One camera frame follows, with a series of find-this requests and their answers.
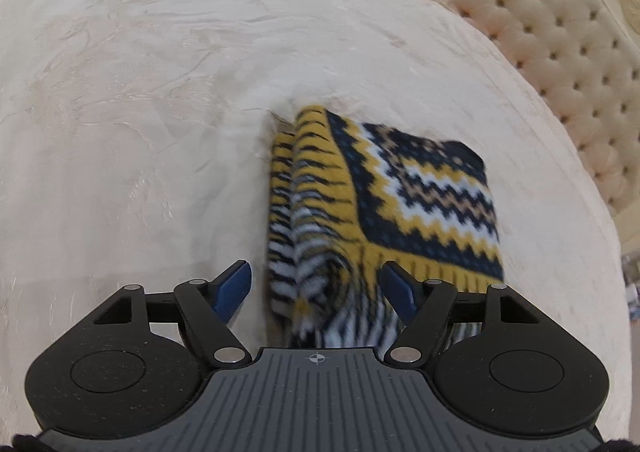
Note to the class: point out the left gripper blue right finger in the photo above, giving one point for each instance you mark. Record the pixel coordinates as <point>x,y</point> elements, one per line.
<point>423,308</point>

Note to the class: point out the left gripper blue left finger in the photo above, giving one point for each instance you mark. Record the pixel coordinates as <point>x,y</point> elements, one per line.
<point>207,307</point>

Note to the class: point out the navy yellow patterned knit sweater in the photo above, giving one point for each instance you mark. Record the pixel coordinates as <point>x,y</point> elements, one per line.
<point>345,198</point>

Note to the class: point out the cream embroidered bedspread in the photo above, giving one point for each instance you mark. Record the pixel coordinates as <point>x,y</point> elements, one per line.
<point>135,148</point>

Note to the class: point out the beige tufted headboard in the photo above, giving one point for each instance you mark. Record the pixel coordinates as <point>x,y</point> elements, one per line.
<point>585,67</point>

